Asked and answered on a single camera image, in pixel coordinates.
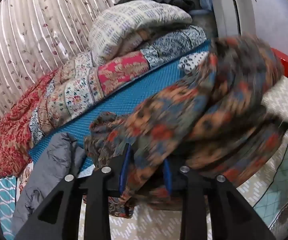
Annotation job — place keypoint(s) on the blue textured mat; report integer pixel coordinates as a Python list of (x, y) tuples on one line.
[(124, 95)]

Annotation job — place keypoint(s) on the teal wave-pattern cloth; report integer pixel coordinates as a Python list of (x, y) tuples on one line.
[(6, 205)]

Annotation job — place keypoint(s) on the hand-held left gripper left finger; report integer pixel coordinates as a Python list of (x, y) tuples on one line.
[(123, 172)]

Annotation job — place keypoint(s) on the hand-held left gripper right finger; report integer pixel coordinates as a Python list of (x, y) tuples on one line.
[(168, 178)]

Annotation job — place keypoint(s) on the white printed blanket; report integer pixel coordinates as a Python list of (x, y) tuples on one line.
[(134, 22)]

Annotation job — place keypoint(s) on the floral beige curtain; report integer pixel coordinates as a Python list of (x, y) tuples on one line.
[(34, 30)]

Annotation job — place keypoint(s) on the red plastic stool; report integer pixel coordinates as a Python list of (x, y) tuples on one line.
[(282, 60)]

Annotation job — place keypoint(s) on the white and teal bedsheet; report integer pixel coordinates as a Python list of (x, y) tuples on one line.
[(278, 170)]

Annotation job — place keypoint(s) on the floral patterned garment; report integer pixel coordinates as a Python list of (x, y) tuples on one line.
[(189, 120)]

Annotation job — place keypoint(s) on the red patchwork quilt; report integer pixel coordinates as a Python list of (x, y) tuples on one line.
[(66, 95)]

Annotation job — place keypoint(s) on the white dotted cloth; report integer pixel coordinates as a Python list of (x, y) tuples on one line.
[(191, 60)]

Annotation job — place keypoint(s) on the grey puffer jacket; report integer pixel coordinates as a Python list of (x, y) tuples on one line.
[(46, 170)]

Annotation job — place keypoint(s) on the grey white appliance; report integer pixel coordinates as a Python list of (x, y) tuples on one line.
[(226, 10)]

